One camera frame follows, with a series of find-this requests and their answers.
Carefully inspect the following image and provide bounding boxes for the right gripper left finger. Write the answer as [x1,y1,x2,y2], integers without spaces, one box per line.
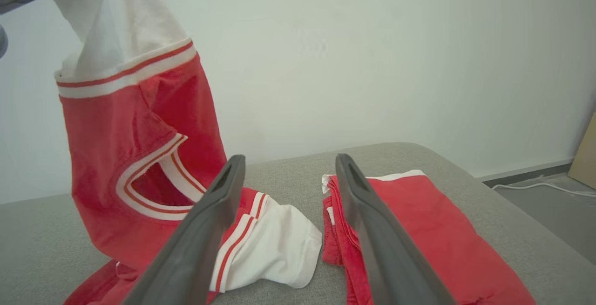
[122,154,246,305]

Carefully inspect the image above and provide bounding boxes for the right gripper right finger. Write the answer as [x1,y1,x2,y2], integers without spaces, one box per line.
[334,153,457,305]

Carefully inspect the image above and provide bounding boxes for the red shorts white stripe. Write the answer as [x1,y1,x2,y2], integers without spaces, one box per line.
[321,170,536,305]

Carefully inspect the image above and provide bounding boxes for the red white sleeved shirt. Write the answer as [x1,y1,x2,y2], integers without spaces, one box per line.
[50,0,323,305]

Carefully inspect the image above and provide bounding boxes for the brown cardboard panel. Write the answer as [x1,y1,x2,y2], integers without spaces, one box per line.
[567,112,596,190]

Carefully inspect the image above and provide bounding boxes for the dark grey wall baseboard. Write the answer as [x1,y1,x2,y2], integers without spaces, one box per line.
[482,158,574,187]

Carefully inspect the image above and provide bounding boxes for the white floor cable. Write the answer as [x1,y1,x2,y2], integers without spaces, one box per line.
[491,182,596,198]

